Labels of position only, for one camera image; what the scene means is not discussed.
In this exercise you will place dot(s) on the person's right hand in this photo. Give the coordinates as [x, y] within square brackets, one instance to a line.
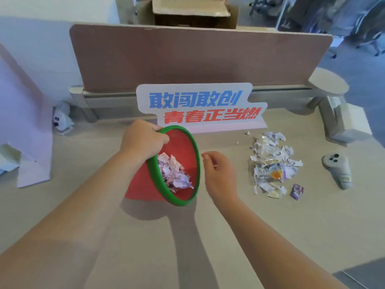
[219, 174]

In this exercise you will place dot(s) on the person's left hand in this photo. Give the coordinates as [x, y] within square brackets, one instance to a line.
[141, 138]

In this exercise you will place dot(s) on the person's right thumb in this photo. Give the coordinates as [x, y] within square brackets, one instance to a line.
[205, 161]

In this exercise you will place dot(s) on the person's left fingers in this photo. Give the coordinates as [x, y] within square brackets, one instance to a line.
[161, 136]

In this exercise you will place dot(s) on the red bin with green rim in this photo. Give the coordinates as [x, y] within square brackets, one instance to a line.
[177, 165]

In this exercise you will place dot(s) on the person's left forearm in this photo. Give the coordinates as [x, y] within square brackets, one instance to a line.
[69, 225]

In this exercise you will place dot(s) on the person's right forearm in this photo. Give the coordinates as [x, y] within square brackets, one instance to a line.
[270, 249]

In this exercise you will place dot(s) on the torn paper scraps in bin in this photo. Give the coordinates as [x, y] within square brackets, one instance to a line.
[174, 175]

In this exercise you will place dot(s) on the white sign with coloured lettering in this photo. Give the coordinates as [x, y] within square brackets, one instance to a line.
[201, 106]

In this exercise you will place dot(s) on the clear plastic wrapper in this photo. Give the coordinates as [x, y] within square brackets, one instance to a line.
[267, 173]

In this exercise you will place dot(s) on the pile of torn paper scraps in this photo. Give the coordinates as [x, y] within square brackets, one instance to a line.
[272, 153]

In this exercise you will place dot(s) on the brown desk divider panel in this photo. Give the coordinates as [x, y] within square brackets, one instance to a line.
[198, 60]

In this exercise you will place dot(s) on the purple wrapper scrap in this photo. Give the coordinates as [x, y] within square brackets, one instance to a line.
[297, 191]

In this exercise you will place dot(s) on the grey handheld controller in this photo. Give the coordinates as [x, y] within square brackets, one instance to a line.
[62, 117]
[338, 170]

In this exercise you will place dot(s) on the open cardboard box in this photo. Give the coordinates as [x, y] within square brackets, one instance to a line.
[192, 11]

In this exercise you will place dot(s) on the pink paper bag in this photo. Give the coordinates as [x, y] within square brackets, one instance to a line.
[25, 126]

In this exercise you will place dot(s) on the white cardboard box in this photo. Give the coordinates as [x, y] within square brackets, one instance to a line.
[350, 121]

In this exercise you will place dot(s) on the office chair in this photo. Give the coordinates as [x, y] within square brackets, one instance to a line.
[365, 36]

